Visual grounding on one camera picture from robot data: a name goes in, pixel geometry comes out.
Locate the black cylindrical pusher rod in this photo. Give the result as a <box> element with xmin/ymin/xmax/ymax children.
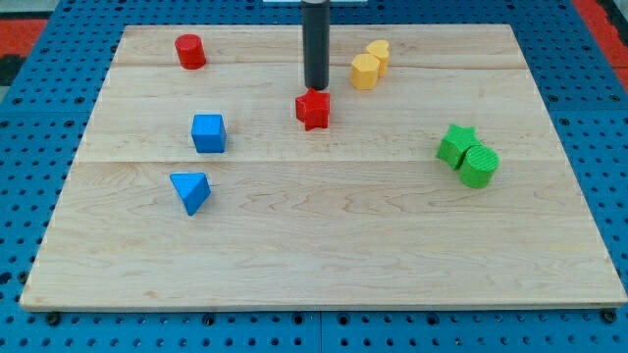
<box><xmin>301</xmin><ymin>0</ymin><xmax>331</xmax><ymax>90</ymax></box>

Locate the red star block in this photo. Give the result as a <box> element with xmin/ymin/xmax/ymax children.
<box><xmin>295</xmin><ymin>88</ymin><xmax>331</xmax><ymax>130</ymax></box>

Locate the blue cube block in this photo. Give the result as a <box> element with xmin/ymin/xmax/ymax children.
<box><xmin>190</xmin><ymin>114</ymin><xmax>227</xmax><ymax>153</ymax></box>

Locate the green star block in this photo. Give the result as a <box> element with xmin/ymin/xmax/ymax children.
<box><xmin>437</xmin><ymin>124</ymin><xmax>482</xmax><ymax>170</ymax></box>

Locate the yellow heart block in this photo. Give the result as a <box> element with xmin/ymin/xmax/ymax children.
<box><xmin>366</xmin><ymin>39</ymin><xmax>390</xmax><ymax>77</ymax></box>

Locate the yellow hexagon block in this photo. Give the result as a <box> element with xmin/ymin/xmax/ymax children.
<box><xmin>350</xmin><ymin>54</ymin><xmax>380</xmax><ymax>90</ymax></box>

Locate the red cylinder block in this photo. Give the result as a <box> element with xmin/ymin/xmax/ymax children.
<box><xmin>175</xmin><ymin>33</ymin><xmax>206</xmax><ymax>70</ymax></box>

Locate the light wooden board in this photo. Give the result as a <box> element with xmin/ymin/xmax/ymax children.
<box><xmin>21</xmin><ymin>25</ymin><xmax>627</xmax><ymax>312</ymax></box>

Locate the blue triangular prism block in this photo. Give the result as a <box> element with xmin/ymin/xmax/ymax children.
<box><xmin>170</xmin><ymin>173</ymin><xmax>212</xmax><ymax>216</ymax></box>

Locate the green cylinder block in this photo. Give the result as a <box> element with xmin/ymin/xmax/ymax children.
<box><xmin>459</xmin><ymin>145</ymin><xmax>499</xmax><ymax>188</ymax></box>

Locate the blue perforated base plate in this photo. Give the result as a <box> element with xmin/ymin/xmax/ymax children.
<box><xmin>1</xmin><ymin>1</ymin><xmax>627</xmax><ymax>352</ymax></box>

